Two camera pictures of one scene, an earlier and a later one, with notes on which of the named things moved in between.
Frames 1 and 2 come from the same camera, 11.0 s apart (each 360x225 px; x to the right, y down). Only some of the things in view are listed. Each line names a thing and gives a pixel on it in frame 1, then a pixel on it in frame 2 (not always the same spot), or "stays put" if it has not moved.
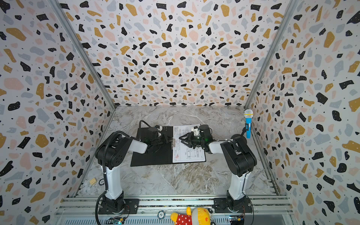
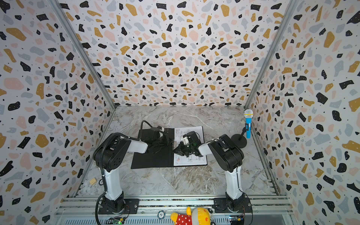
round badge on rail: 161,214 stays put
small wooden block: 93,181 stays put
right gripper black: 190,139 -> 181,149
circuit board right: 234,220 stays put
